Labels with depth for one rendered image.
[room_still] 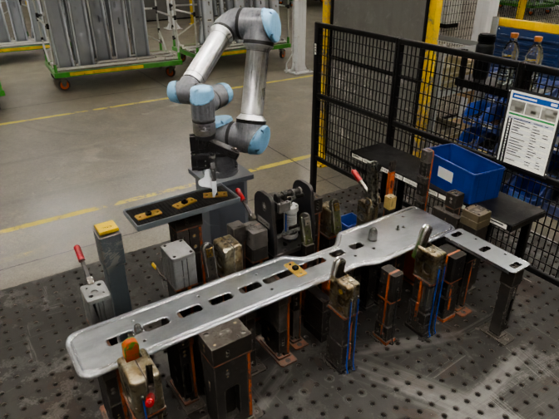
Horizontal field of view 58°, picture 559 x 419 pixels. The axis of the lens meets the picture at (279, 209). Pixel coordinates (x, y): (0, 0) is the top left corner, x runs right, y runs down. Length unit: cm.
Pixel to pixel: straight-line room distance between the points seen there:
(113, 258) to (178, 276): 23
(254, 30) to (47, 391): 140
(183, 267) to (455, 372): 95
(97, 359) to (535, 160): 168
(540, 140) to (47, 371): 192
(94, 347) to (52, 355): 50
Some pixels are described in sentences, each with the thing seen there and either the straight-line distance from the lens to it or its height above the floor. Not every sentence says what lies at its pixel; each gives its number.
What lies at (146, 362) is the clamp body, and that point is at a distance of 130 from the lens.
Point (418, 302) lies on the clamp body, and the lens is 187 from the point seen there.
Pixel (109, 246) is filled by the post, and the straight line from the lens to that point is 167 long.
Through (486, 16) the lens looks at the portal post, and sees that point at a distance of 601.
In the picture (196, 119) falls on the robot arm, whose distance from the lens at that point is 166.
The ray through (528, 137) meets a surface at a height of 128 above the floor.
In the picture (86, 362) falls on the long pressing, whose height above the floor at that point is 100.
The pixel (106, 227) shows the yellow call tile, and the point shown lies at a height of 116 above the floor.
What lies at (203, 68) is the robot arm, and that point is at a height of 155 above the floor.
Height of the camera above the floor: 195
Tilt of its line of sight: 28 degrees down
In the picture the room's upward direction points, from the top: straight up
